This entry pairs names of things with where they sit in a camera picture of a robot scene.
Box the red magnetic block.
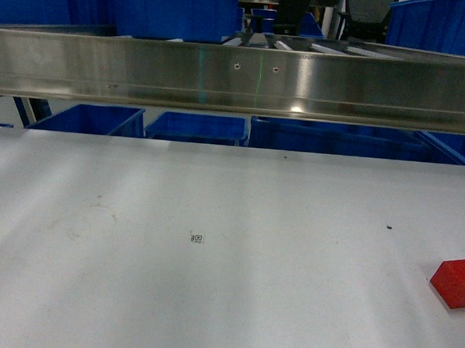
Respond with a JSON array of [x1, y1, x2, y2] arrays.
[[430, 259, 465, 310]]

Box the small printed code sticker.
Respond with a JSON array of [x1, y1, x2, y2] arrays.
[[190, 234, 205, 244]]

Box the large blue bin top left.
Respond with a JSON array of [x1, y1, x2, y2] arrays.
[[0, 0, 239, 42]]

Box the blue bin top right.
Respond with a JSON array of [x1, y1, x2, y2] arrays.
[[386, 0, 465, 56]]

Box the blue bin below rail middle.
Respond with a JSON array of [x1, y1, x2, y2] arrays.
[[144, 111, 248, 146]]

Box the blue bin below rail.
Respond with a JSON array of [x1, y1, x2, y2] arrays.
[[27, 104, 145, 138], [144, 111, 248, 146], [248, 117, 465, 166]]

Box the blue bin below rail right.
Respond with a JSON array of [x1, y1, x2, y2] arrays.
[[248, 117, 465, 166]]

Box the stainless steel shelf rail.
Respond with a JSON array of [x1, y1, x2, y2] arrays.
[[0, 25, 465, 135]]

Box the blue bin below rail left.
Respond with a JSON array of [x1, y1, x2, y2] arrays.
[[27, 104, 145, 138]]

